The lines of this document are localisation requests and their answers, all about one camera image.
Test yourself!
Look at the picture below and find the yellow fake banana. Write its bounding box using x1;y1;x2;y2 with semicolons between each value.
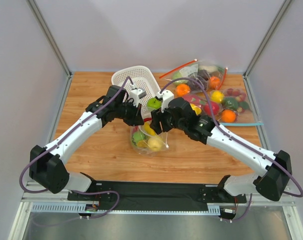
143;122;156;136

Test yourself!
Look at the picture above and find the green fake apple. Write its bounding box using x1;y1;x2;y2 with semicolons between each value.
147;97;162;110

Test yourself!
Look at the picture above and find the clear dotted zip bag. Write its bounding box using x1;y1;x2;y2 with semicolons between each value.
129;118;169;155

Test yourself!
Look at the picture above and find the yellow fake pear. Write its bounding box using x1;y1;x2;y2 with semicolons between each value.
147;136;164;152

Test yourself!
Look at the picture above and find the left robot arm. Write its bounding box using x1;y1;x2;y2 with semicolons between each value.
29;85;146;194

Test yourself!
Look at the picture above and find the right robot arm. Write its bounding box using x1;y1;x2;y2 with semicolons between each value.
150;97;292;202

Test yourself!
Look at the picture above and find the green fake fruit black stripe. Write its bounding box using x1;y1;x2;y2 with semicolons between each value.
131;131;146;148

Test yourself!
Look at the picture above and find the loose orange fake fruit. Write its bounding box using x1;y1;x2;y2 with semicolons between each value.
175;83;191;97

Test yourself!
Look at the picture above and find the middle zip bag red seal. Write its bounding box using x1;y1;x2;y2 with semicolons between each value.
182;93;222;117

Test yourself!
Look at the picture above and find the zip bag red seal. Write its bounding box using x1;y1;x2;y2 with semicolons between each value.
159;59;228;93
182;93;222;117

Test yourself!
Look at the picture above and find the right zip bag blue seal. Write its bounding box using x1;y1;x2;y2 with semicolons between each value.
208;87;264;127

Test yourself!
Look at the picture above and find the back zip bag red seal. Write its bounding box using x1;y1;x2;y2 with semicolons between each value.
159;59;228;93

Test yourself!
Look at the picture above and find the white perforated plastic basket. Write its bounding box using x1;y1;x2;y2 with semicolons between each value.
111;65;161;118

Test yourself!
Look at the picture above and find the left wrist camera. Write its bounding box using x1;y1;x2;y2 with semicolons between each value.
129;84;147;107

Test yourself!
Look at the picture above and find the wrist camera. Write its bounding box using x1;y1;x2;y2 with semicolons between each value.
129;84;147;107
156;90;175;113

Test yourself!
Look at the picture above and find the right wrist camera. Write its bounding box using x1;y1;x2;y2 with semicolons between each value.
156;90;175;113

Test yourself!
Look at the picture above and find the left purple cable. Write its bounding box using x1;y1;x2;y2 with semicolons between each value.
19;76;135;193

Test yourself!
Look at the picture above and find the purple cable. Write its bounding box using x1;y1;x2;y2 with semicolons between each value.
160;77;303;198
19;76;135;193

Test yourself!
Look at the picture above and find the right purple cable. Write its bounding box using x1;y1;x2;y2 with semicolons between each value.
160;77;303;198

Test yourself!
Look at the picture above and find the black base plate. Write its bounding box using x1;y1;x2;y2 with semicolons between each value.
67;180;247;212

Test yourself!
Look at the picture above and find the slotted cable duct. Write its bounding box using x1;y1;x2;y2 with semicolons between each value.
31;202;222;215

